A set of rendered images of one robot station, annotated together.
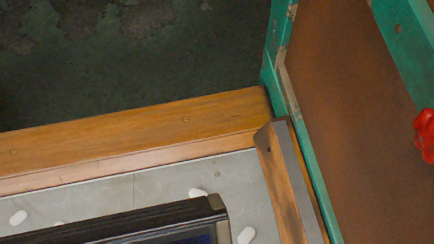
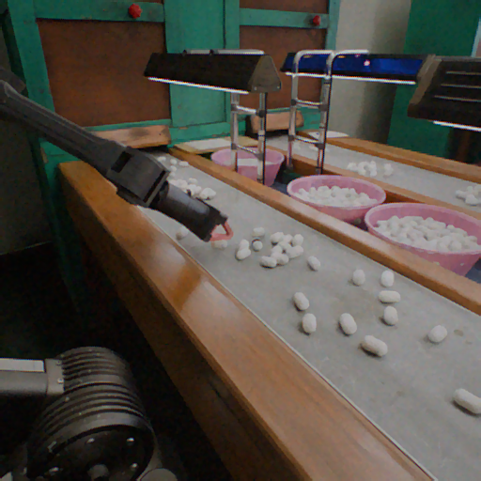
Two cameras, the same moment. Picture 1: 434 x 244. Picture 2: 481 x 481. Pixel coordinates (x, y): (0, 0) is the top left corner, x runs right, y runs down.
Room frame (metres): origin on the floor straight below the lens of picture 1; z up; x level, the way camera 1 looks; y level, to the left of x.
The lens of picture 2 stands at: (0.35, 1.33, 1.12)
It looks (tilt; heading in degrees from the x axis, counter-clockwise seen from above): 27 degrees down; 250
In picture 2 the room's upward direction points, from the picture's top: straight up
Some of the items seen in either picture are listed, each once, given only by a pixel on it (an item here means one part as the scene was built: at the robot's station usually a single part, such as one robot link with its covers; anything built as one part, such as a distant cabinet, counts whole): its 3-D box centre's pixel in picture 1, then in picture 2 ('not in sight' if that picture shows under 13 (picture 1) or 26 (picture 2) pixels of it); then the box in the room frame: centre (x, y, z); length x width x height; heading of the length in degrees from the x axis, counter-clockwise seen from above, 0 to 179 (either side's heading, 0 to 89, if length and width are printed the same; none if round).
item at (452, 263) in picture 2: not in sight; (422, 242); (-0.32, 0.77, 0.72); 0.27 x 0.27 x 0.10
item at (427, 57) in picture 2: not in sight; (346, 65); (-0.48, 0.17, 1.08); 0.62 x 0.08 x 0.07; 102
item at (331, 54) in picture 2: not in sight; (324, 121); (-0.41, 0.19, 0.90); 0.20 x 0.19 x 0.45; 102
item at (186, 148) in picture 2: not in sight; (217, 144); (-0.13, -0.15, 0.77); 0.33 x 0.15 x 0.01; 12
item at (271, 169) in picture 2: not in sight; (247, 168); (-0.17, 0.06, 0.72); 0.27 x 0.27 x 0.10
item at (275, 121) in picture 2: not in sight; (275, 121); (-0.45, -0.27, 0.83); 0.30 x 0.06 x 0.07; 12
